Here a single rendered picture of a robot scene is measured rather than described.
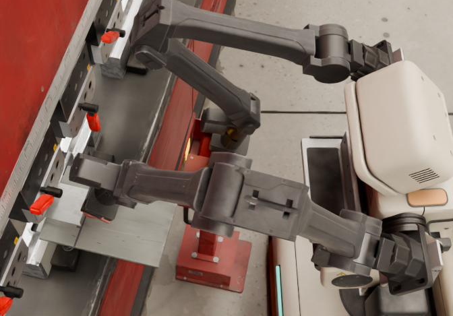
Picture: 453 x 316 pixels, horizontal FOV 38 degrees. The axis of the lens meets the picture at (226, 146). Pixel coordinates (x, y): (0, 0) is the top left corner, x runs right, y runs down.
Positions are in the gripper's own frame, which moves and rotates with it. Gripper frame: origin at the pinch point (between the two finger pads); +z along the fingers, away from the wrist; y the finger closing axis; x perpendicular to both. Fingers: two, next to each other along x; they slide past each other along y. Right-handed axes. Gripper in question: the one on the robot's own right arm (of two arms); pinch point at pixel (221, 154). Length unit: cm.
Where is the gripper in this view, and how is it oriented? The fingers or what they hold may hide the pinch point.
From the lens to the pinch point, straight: 182.6
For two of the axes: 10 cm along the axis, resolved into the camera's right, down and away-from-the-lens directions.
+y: -9.4, -3.0, -1.6
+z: -2.9, 4.3, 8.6
